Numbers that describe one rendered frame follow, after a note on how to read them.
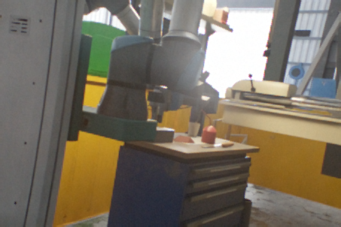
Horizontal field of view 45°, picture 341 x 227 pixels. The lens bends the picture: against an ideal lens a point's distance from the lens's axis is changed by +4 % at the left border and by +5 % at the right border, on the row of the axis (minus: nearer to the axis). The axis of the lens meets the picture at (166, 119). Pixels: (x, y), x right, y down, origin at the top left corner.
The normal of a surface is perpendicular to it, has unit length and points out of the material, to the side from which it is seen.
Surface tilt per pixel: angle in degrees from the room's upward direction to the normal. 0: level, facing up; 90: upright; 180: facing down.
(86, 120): 90
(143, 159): 90
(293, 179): 90
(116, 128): 90
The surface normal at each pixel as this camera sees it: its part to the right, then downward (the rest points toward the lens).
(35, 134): -0.52, -0.02
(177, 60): -0.11, -0.11
